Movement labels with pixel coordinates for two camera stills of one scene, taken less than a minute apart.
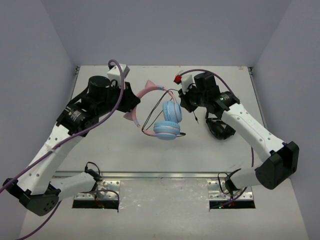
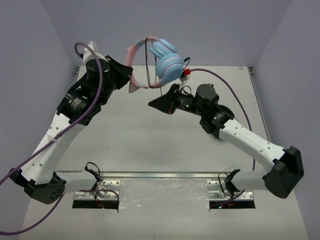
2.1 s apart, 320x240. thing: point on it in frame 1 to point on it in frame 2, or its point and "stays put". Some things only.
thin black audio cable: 178,134 to 155,65
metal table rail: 153,175 stays put
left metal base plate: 104,190 stays put
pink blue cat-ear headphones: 168,129 to 169,64
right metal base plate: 217,190 stays put
